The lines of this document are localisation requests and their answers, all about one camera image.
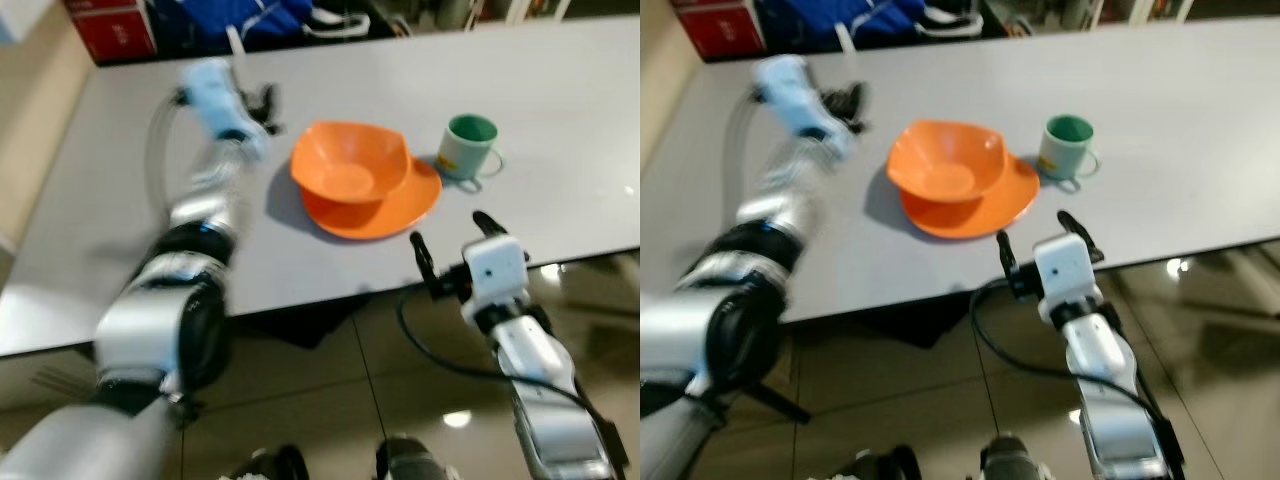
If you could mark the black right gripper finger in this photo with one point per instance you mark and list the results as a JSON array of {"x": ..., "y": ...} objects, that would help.
[
  {"x": 1007, "y": 260},
  {"x": 1075, "y": 224},
  {"x": 424, "y": 258},
  {"x": 490, "y": 226}
]

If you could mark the orange plastic plate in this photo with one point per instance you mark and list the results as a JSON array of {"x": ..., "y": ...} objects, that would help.
[
  {"x": 385, "y": 215},
  {"x": 985, "y": 215}
]

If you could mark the green mug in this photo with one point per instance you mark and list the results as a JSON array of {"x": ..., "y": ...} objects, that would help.
[
  {"x": 1058, "y": 155},
  {"x": 460, "y": 155}
]

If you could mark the blue cloth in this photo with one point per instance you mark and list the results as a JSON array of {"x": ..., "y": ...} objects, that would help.
[
  {"x": 840, "y": 18},
  {"x": 240, "y": 20}
]

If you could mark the orange plastic bowl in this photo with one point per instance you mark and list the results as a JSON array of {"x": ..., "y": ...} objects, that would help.
[
  {"x": 345, "y": 160},
  {"x": 940, "y": 160}
]

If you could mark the red box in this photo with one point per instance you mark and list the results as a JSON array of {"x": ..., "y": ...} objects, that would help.
[
  {"x": 715, "y": 28},
  {"x": 110, "y": 30}
]

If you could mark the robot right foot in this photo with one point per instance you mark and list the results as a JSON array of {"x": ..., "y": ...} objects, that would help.
[
  {"x": 415, "y": 460},
  {"x": 1020, "y": 460}
]

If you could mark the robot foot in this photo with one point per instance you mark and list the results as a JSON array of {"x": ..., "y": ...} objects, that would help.
[
  {"x": 415, "y": 460},
  {"x": 1020, "y": 460},
  {"x": 890, "y": 465},
  {"x": 270, "y": 465}
]

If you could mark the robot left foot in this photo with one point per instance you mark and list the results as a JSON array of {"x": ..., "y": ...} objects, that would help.
[
  {"x": 270, "y": 465},
  {"x": 890, "y": 465}
]

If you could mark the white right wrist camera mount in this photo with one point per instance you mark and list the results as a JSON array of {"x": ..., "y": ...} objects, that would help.
[
  {"x": 495, "y": 268},
  {"x": 1065, "y": 275}
]

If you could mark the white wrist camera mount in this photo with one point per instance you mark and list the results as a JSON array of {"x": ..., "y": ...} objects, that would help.
[
  {"x": 800, "y": 95},
  {"x": 220, "y": 100},
  {"x": 495, "y": 268},
  {"x": 1065, "y": 275}
]

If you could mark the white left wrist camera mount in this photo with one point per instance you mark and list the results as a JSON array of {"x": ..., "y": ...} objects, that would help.
[
  {"x": 220, "y": 100},
  {"x": 800, "y": 95}
]

